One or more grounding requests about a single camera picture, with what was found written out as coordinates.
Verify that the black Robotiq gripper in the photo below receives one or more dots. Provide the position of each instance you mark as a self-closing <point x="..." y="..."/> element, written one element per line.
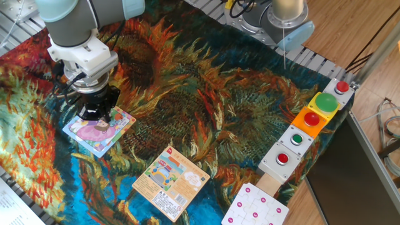
<point x="98" y="101"/>

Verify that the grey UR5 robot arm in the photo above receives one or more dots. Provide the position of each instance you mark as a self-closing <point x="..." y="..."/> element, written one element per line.
<point x="68" y="28"/>

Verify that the princess picture puzzle board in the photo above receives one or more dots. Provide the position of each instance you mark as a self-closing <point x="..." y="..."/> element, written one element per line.
<point x="93" y="137"/>

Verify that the orange puzzle backing board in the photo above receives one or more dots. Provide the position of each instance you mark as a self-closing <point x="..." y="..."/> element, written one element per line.
<point x="184" y="193"/>

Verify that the white puzzle with pink dots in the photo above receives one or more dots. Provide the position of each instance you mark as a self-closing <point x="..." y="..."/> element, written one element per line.
<point x="253" y="206"/>

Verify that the white printed paper sheet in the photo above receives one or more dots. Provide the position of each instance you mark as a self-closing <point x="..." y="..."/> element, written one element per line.
<point x="15" y="206"/>

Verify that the silver metal plate with screws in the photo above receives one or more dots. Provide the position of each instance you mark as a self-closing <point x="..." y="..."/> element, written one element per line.
<point x="18" y="9"/>

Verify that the sunflower painting tablecloth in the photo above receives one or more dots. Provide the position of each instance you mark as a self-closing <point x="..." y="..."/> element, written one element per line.
<point x="250" y="103"/>

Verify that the silver base mounting plate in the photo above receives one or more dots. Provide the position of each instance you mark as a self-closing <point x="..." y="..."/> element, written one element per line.
<point x="232" y="18"/>

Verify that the small yellow object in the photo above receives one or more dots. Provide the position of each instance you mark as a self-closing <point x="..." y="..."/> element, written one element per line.
<point x="229" y="4"/>

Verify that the grey box red button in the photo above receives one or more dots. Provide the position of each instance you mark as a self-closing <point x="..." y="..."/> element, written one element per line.
<point x="342" y="87"/>
<point x="272" y="167"/>

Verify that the light wooden block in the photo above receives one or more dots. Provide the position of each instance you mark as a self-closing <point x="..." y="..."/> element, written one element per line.
<point x="268" y="184"/>

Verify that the grey box green button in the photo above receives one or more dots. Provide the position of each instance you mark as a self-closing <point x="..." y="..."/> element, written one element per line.
<point x="297" y="139"/>

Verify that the orange box red button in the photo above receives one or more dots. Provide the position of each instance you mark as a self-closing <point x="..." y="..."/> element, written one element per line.
<point x="311" y="119"/>

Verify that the yellow box green mushroom button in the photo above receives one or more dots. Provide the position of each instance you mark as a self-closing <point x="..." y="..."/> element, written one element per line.
<point x="326" y="102"/>

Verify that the aluminium profile beam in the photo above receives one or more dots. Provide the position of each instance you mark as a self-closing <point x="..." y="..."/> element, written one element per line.
<point x="375" y="56"/>

